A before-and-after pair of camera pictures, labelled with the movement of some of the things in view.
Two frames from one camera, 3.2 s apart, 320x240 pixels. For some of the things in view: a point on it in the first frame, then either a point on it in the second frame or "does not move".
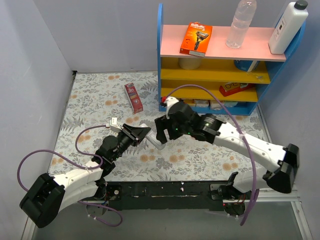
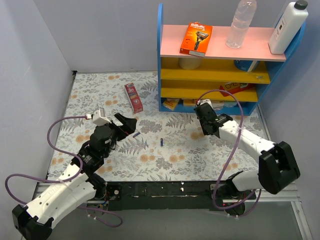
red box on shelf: x=231 y=88 does not move
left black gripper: x=132 y=135 → x=120 y=127
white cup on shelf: x=189 y=63 does not move
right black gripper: x=169 y=129 → x=205 y=120
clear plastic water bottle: x=244 y=11 does not move
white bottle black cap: x=289 y=27 does not move
